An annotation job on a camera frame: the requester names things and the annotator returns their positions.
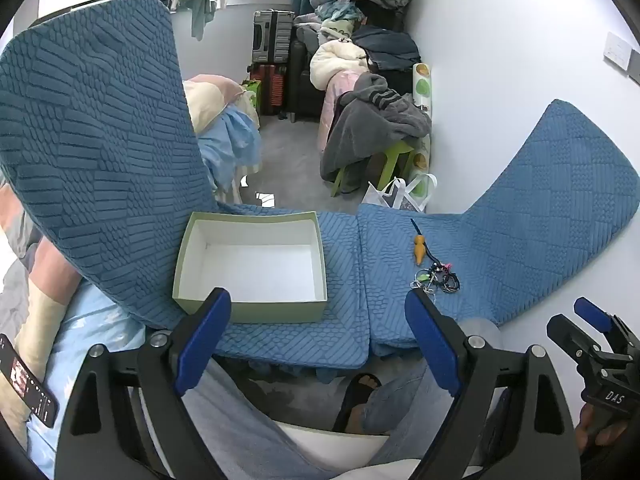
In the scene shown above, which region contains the white board with green dots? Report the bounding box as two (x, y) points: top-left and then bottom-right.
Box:
(409, 62), (435, 202)

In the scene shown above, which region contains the person's left leg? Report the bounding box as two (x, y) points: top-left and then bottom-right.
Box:
(182, 355), (346, 480)

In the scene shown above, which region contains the person's leg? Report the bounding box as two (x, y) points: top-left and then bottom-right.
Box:
(182, 355), (346, 480)
(360, 319), (503, 480)

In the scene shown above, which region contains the red suitcase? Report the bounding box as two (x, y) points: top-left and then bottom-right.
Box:
(249, 62), (289, 116)

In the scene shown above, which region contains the light blue bedsheet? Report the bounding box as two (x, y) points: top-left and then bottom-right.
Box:
(25, 282), (151, 478)

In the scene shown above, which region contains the black armchair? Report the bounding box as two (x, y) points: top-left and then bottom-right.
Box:
(286, 25), (326, 122)

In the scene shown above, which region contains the pile of clothes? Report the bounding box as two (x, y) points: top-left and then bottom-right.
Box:
(292, 0), (422, 68)

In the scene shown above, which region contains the grey suitcase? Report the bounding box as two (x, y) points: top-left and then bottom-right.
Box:
(252, 9), (296, 66)

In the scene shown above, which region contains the pink and cream blanket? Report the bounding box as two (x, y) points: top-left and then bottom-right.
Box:
(0, 175), (81, 441)

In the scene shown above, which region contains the cream pillow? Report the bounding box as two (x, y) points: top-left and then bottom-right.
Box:
(182, 74), (247, 132)

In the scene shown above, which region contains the white plastic bag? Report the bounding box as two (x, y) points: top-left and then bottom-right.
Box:
(361, 173), (438, 213)

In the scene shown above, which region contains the cream plush coat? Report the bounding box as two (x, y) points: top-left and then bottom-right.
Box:
(309, 39), (372, 92)

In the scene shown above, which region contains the person's right hand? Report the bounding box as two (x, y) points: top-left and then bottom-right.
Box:
(575, 404), (629, 454)

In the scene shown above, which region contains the person's foot in black slipper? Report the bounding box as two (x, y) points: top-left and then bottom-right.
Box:
(332, 372), (384, 434)

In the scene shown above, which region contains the green stool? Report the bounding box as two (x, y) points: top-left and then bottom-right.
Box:
(330, 140), (417, 199)

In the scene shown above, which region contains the grey blanket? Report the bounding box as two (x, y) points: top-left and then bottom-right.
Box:
(320, 73), (433, 182)

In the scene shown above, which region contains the black tail comb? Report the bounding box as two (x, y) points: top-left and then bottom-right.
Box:
(410, 218), (443, 272)

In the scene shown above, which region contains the black smartphone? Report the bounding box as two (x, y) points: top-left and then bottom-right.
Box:
(0, 332), (60, 429)

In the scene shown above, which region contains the white wall switch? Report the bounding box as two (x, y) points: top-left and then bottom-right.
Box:
(602, 32), (640, 86)

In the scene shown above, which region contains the white flat board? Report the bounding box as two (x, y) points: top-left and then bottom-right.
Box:
(270, 420), (396, 467)

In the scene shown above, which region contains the green cardboard box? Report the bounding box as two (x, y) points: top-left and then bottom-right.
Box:
(172, 211), (329, 324)

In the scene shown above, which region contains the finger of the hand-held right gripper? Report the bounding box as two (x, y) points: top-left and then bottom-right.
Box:
(546, 314), (608, 376)
(574, 297), (640, 356)

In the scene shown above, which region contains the pink quilt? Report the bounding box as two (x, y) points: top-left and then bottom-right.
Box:
(317, 72), (362, 147)

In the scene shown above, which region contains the person's right leg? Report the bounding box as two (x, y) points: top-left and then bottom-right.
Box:
(360, 319), (503, 480)

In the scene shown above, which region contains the light blue duvet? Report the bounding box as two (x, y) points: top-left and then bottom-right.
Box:
(196, 105), (262, 192)

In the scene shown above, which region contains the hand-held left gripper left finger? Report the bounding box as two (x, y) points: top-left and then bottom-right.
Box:
(57, 287), (233, 480)

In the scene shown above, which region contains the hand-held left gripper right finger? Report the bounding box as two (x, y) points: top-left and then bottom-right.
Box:
(405, 290), (581, 480)

